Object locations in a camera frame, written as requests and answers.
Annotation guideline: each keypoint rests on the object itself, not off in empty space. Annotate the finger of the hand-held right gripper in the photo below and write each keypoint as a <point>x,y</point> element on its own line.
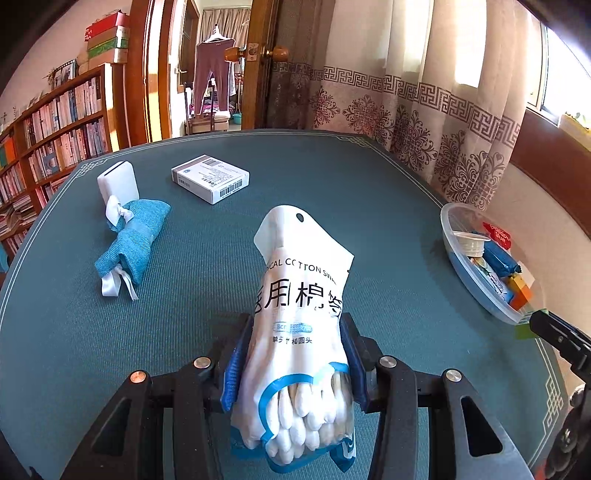
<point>558,334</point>

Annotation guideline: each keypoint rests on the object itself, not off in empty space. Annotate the cracker packet with vegetable picture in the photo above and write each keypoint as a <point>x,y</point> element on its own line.
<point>494,281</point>

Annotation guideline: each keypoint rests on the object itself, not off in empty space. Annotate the wooden bookshelf with books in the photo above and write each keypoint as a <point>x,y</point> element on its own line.
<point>60,134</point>

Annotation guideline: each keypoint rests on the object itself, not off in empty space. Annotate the white plastic cup with lid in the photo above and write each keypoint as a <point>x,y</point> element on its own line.
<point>471,242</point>

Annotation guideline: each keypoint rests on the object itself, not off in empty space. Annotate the clear plastic container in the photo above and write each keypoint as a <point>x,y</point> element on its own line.
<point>461,272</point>

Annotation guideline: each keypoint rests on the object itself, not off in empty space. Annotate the red snack packet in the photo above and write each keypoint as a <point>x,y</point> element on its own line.
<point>498,234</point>

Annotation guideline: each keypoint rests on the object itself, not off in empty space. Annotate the round wooden door knob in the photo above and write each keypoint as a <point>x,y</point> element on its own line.
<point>280,53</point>
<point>235,53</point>

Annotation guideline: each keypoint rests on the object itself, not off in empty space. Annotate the stack of boxes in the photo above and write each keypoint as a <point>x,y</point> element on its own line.
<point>108,39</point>

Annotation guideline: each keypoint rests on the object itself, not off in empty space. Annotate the small white box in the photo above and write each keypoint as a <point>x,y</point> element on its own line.
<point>117,182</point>

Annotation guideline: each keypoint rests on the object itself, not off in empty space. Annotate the green toy block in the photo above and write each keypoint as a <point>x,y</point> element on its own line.
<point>525,330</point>

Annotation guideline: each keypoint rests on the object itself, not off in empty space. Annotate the cotton swab bag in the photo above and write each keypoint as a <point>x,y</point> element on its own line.
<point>295,323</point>

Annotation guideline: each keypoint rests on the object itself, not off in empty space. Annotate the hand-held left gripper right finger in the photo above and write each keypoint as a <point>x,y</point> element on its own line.
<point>353,369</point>

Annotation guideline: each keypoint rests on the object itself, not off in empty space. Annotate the white medicine box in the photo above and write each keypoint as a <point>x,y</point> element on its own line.
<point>210,177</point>

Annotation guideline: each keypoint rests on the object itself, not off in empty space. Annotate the hanging mauve pants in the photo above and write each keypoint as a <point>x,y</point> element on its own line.
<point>214,69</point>

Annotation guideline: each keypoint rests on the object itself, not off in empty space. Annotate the orange and blue toy block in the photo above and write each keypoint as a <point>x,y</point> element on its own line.
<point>521,293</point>

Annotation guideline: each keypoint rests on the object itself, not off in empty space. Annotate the patterned beige curtain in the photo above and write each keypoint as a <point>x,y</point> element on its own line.
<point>406,92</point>

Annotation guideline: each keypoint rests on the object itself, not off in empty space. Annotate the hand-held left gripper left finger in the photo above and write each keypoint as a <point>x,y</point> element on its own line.
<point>233,369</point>

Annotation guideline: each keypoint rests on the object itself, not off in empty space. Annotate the wooden door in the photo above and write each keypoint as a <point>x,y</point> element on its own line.
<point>265,92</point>

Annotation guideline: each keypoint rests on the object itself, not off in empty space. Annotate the blue cloth pouch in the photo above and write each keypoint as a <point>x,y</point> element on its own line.
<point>134,240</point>

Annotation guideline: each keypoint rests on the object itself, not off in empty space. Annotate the photo frame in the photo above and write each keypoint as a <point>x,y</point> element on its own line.
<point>62,74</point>

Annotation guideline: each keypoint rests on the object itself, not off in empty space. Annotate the blue cracker packet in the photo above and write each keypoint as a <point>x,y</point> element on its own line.
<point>501,258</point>

